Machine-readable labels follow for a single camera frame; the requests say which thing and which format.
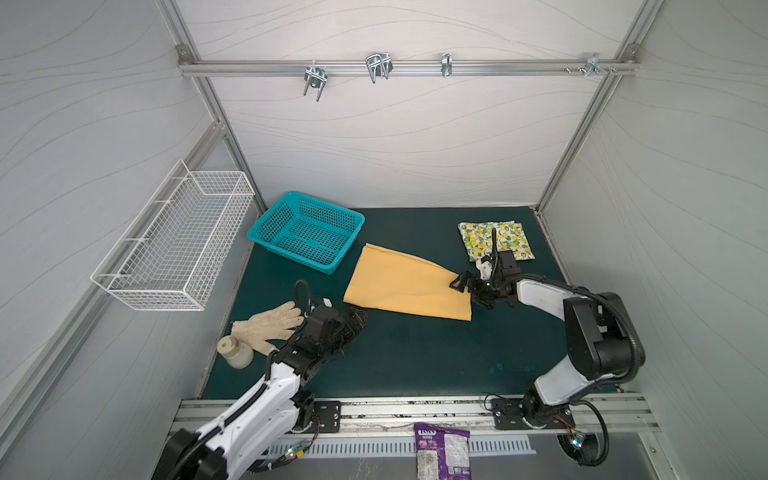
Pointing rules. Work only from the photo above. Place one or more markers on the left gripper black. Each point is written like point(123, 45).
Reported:
point(350, 331)

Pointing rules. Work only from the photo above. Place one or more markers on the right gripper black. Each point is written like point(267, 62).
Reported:
point(480, 288)

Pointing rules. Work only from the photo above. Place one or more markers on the tan yellow skirt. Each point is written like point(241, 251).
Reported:
point(388, 280)

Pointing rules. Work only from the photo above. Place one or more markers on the lemon print skirt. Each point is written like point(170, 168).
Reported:
point(509, 236)

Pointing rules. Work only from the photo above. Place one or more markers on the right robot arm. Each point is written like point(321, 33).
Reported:
point(603, 347)

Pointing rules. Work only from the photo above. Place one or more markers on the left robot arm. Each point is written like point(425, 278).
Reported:
point(227, 446)

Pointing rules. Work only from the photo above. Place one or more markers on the beige knit glove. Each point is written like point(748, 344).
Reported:
point(279, 323)

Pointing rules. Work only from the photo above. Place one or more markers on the green table mat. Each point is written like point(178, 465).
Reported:
point(500, 350)

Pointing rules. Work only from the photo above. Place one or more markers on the teal plastic basket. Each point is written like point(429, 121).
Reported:
point(308, 231)

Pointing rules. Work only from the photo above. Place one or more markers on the cream bottle left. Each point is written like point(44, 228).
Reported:
point(235, 352)

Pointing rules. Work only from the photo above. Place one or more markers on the purple snack bag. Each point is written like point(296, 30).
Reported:
point(442, 453)

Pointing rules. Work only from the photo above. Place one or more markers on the small metal hook clamp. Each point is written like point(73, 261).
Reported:
point(446, 65)

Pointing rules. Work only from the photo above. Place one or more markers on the metal u-bolt clamp middle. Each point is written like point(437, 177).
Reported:
point(379, 65)

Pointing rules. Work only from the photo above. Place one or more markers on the metal u-bolt clamp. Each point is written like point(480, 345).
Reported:
point(315, 78)
point(379, 65)

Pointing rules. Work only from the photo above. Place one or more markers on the metal u-bolt clamp left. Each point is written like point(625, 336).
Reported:
point(315, 78)

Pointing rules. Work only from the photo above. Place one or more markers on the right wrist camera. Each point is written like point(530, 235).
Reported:
point(484, 266)

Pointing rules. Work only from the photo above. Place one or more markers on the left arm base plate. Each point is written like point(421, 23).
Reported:
point(319, 417)

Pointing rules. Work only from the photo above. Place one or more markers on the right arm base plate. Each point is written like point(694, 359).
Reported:
point(510, 414)

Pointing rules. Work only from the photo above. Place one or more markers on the white wire basket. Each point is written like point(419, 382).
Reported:
point(172, 253)

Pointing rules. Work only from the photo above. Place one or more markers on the aluminium front rail frame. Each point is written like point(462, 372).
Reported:
point(395, 416)

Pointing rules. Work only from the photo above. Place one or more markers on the metal bracket right end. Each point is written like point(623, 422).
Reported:
point(591, 67)

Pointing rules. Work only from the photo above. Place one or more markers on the aluminium crossbar rail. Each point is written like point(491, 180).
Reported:
point(401, 68)

